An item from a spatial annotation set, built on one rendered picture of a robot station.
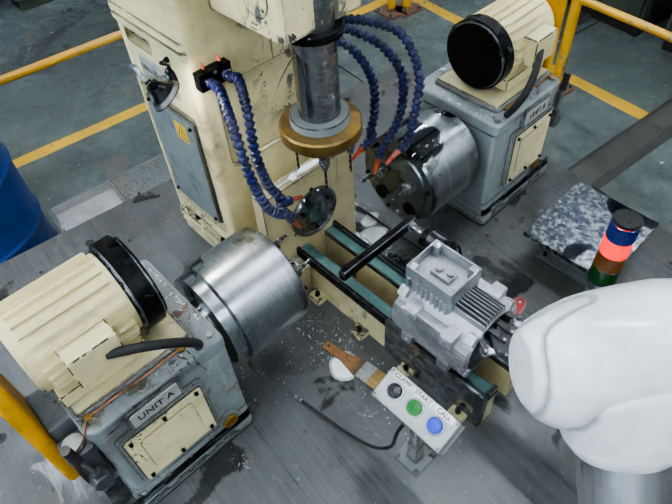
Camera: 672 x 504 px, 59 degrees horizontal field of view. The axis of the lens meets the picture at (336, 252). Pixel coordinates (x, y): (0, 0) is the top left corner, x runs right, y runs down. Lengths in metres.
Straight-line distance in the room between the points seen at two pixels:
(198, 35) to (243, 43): 0.12
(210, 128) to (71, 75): 3.09
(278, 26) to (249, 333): 0.60
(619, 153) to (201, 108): 2.53
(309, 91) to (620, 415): 0.83
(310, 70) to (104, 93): 3.03
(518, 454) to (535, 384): 0.83
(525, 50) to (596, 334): 1.13
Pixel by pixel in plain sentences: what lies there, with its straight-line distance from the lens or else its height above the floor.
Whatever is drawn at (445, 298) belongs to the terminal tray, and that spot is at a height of 1.13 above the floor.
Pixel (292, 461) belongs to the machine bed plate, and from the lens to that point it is 1.42.
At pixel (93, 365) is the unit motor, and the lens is 1.07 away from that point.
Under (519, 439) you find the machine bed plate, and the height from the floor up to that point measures 0.80.
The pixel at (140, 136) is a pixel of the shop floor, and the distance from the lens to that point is 3.68.
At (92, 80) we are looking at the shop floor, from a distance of 4.30.
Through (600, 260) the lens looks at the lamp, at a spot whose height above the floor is 1.10.
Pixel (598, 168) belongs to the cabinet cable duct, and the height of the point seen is 0.04.
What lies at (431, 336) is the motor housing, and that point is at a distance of 1.29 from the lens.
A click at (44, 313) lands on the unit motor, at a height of 1.35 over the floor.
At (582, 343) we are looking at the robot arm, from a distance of 0.63.
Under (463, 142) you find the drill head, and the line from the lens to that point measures 1.58.
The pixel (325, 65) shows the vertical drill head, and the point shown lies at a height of 1.49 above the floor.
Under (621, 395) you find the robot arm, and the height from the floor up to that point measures 1.59.
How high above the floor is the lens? 2.12
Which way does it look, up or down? 49 degrees down
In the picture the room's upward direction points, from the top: 4 degrees counter-clockwise
